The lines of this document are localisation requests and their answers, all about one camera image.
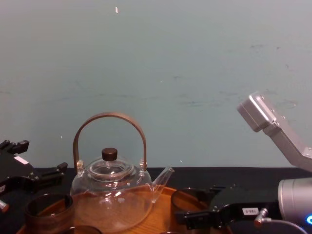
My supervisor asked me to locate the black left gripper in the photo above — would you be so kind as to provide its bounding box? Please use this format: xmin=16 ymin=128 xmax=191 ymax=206
xmin=0 ymin=139 xmax=68 ymax=194

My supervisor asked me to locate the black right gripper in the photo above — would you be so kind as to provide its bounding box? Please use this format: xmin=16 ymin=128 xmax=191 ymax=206
xmin=175 ymin=186 xmax=280 ymax=231

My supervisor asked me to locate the round wooden tray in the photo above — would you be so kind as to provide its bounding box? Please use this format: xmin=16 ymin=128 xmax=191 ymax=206
xmin=15 ymin=184 xmax=233 ymax=234

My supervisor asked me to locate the brown tinted glass cup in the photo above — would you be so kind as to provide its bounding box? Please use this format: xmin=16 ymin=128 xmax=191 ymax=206
xmin=23 ymin=193 xmax=74 ymax=234
xmin=170 ymin=187 xmax=212 ymax=220
xmin=59 ymin=225 xmax=101 ymax=234

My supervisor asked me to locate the black table cloth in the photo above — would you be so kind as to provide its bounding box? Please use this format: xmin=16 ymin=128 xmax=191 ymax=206
xmin=0 ymin=166 xmax=312 ymax=234

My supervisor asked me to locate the glass teapot lid, dark knob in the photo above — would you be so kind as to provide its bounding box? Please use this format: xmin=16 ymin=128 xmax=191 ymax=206
xmin=87 ymin=147 xmax=134 ymax=183

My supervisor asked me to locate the right gripper cable, silver plug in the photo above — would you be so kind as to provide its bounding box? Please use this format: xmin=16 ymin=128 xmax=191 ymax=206
xmin=253 ymin=208 xmax=307 ymax=234

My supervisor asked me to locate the glass teapot with wooden handle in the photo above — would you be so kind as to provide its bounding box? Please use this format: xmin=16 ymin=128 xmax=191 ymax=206
xmin=70 ymin=112 xmax=175 ymax=233

